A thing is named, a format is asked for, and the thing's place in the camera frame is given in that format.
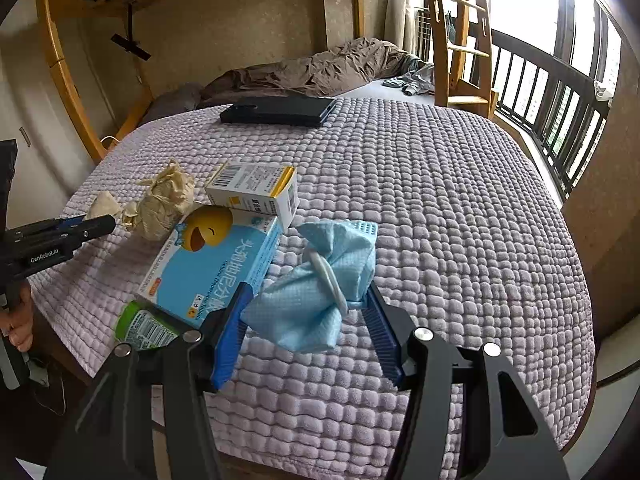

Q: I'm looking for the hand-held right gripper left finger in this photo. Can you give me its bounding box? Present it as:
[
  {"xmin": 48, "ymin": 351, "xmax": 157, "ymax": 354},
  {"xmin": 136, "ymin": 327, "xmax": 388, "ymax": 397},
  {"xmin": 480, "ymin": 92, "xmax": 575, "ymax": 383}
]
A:
[{"xmin": 42, "ymin": 280, "xmax": 256, "ymax": 480}]

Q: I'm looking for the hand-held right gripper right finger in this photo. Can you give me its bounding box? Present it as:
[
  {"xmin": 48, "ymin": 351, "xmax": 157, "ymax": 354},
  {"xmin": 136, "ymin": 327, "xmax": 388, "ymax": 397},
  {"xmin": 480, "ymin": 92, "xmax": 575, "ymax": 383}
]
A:
[{"xmin": 361, "ymin": 285, "xmax": 571, "ymax": 480}]

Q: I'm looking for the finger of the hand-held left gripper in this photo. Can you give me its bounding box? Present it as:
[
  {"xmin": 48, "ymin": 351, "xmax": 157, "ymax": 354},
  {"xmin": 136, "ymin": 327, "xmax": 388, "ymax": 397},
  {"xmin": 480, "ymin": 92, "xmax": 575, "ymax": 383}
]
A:
[
  {"xmin": 50, "ymin": 214, "xmax": 90, "ymax": 231},
  {"xmin": 60, "ymin": 214, "xmax": 117, "ymax": 248}
]

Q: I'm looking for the small paper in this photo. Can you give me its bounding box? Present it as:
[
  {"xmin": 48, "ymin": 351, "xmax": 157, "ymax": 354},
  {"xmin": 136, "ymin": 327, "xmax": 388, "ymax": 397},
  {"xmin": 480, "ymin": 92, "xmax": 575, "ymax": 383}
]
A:
[{"xmin": 85, "ymin": 190, "xmax": 123, "ymax": 221}]

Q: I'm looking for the large paper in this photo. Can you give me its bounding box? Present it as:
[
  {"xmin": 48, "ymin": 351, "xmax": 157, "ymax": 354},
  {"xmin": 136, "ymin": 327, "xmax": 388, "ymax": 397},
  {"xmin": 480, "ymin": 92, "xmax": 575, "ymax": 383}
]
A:
[{"xmin": 121, "ymin": 158, "xmax": 197, "ymax": 242}]

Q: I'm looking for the blue face mask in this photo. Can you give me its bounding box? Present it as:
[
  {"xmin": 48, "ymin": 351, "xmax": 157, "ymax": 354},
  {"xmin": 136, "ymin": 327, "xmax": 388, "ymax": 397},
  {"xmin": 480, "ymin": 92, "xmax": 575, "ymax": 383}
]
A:
[{"xmin": 240, "ymin": 219, "xmax": 378, "ymax": 353}]

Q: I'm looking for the person's left hand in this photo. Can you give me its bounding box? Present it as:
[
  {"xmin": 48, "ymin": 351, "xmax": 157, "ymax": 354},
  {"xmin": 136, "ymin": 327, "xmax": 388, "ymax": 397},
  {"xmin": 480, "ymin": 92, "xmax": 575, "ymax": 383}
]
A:
[{"xmin": 0, "ymin": 280, "xmax": 36, "ymax": 353}]

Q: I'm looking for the light blue printed box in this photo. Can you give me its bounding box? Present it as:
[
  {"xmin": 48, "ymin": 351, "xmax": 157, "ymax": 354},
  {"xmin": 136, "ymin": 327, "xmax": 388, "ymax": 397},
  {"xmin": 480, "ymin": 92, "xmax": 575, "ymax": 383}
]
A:
[{"xmin": 136, "ymin": 204, "xmax": 283, "ymax": 333}]

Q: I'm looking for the green plastic bottle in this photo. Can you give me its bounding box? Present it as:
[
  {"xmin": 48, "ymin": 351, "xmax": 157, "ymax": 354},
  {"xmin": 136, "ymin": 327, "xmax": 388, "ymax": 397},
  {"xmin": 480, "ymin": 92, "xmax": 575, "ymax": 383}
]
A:
[{"xmin": 115, "ymin": 300, "xmax": 183, "ymax": 351}]

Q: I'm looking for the white box with yellow stripe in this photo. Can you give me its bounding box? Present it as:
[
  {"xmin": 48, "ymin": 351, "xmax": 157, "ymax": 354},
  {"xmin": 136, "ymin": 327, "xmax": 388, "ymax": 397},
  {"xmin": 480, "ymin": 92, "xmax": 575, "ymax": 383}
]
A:
[{"xmin": 205, "ymin": 160, "xmax": 300, "ymax": 233}]

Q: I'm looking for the grey pillow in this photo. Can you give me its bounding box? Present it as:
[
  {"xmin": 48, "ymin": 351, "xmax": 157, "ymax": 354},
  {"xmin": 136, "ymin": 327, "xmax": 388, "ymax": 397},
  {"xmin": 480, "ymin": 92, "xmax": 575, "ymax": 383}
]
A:
[{"xmin": 141, "ymin": 82, "xmax": 203, "ymax": 123}]

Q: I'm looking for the lavender waffle blanket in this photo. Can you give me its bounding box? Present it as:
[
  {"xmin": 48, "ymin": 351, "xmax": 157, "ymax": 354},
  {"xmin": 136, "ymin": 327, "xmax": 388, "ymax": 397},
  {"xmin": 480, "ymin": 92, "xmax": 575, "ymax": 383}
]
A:
[{"xmin": 27, "ymin": 96, "xmax": 598, "ymax": 466}]

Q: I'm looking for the black flat case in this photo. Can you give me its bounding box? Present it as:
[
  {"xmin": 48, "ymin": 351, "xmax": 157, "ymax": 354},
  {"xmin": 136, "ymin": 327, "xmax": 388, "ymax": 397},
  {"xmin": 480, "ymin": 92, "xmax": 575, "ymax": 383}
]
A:
[{"xmin": 220, "ymin": 96, "xmax": 337, "ymax": 127}]

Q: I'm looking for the grey bedsheet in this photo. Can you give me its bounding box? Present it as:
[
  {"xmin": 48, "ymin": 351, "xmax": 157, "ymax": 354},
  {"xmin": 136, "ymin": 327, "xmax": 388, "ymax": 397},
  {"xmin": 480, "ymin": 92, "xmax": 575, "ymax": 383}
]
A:
[{"xmin": 335, "ymin": 80, "xmax": 436, "ymax": 108}]

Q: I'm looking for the grey garment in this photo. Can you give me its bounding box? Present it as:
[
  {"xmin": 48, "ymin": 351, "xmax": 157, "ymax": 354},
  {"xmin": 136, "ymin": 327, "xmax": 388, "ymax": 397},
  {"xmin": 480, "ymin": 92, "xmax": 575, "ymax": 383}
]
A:
[{"xmin": 382, "ymin": 62, "xmax": 436, "ymax": 97}]

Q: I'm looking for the brown duvet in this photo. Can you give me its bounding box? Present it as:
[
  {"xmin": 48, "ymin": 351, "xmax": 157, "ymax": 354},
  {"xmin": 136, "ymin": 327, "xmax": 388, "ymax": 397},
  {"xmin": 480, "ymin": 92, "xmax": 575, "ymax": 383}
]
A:
[{"xmin": 197, "ymin": 37, "xmax": 418, "ymax": 108}]

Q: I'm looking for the wooden ladder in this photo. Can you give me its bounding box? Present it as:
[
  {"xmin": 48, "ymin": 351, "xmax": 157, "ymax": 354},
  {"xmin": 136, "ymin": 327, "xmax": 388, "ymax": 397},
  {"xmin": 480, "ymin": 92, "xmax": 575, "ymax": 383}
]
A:
[{"xmin": 425, "ymin": 0, "xmax": 496, "ymax": 118}]

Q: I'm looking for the dark balcony railing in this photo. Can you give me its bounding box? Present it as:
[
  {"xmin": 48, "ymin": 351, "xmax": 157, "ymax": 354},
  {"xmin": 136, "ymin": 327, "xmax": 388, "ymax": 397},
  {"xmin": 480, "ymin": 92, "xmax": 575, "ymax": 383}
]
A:
[{"xmin": 415, "ymin": 7, "xmax": 613, "ymax": 201}]

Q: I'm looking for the beige curtain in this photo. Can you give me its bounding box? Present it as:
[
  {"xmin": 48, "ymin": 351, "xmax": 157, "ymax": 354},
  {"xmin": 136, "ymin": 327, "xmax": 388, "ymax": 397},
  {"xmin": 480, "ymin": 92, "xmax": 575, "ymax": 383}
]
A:
[{"xmin": 385, "ymin": 0, "xmax": 416, "ymax": 53}]

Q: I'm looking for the wooden bed frame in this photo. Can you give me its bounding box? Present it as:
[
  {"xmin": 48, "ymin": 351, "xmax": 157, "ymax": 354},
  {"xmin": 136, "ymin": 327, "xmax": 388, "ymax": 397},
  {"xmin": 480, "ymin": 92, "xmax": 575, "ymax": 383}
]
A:
[{"xmin": 35, "ymin": 0, "xmax": 431, "ymax": 166}]

